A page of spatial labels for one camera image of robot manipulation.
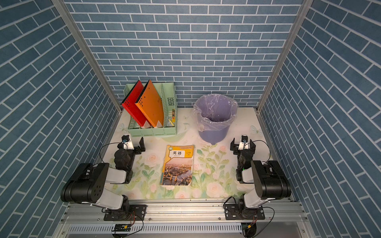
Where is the English textbook yellow cover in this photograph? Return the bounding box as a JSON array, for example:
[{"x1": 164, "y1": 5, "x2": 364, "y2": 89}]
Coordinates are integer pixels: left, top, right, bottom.
[{"x1": 161, "y1": 145, "x2": 195, "y2": 186}]

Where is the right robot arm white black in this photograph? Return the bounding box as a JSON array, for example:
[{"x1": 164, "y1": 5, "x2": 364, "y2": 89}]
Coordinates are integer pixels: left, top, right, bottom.
[{"x1": 230, "y1": 135, "x2": 292, "y2": 219}]

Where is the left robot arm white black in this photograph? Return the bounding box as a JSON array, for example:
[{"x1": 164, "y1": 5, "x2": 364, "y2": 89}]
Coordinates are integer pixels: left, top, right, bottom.
[{"x1": 61, "y1": 135, "x2": 147, "y2": 221}]

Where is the floral table mat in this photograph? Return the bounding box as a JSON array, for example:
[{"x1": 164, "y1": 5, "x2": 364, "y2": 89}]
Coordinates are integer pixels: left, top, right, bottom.
[{"x1": 105, "y1": 108, "x2": 275, "y2": 200}]

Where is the purple trash bin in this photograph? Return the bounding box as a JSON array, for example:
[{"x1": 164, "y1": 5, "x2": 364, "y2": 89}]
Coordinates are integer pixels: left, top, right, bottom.
[{"x1": 194, "y1": 94, "x2": 238, "y2": 145}]

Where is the clear plastic bin liner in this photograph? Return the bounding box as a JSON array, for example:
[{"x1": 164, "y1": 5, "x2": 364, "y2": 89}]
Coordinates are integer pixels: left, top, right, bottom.
[{"x1": 192, "y1": 93, "x2": 239, "y2": 132}]

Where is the red file folder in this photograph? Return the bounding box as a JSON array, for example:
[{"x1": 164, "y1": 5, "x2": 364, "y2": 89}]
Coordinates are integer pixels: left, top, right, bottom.
[{"x1": 121, "y1": 80, "x2": 151, "y2": 129}]

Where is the orange file folder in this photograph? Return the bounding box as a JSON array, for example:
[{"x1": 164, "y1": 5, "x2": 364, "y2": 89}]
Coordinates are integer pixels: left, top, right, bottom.
[{"x1": 135, "y1": 80, "x2": 164, "y2": 128}]

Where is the green plastic file rack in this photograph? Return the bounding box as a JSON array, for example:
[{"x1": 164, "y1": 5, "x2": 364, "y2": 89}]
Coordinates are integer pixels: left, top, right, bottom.
[{"x1": 125, "y1": 82, "x2": 177, "y2": 136}]

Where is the small black electronics box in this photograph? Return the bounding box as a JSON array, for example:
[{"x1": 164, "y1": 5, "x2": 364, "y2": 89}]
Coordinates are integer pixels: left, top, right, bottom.
[{"x1": 112, "y1": 224, "x2": 132, "y2": 233}]

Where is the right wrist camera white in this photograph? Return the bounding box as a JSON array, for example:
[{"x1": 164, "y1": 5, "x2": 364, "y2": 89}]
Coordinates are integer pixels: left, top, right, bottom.
[{"x1": 238, "y1": 135, "x2": 250, "y2": 150}]

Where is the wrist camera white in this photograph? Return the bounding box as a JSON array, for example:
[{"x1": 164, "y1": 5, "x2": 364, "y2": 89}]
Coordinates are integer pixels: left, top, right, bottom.
[
  {"x1": 122, "y1": 134, "x2": 134, "y2": 150},
  {"x1": 238, "y1": 135, "x2": 250, "y2": 150}
]

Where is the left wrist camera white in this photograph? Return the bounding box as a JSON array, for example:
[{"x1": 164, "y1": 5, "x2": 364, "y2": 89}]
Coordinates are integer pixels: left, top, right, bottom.
[{"x1": 122, "y1": 134, "x2": 134, "y2": 150}]

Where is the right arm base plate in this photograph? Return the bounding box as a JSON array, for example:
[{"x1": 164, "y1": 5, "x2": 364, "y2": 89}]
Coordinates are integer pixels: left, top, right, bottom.
[{"x1": 223, "y1": 204, "x2": 265, "y2": 220}]

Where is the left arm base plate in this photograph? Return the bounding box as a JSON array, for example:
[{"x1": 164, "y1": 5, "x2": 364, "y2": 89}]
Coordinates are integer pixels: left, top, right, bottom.
[{"x1": 103, "y1": 204, "x2": 147, "y2": 221}]

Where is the aluminium mounting rail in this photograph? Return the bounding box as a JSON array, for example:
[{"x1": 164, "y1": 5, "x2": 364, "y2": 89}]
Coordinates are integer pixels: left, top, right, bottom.
[{"x1": 54, "y1": 198, "x2": 314, "y2": 238}]

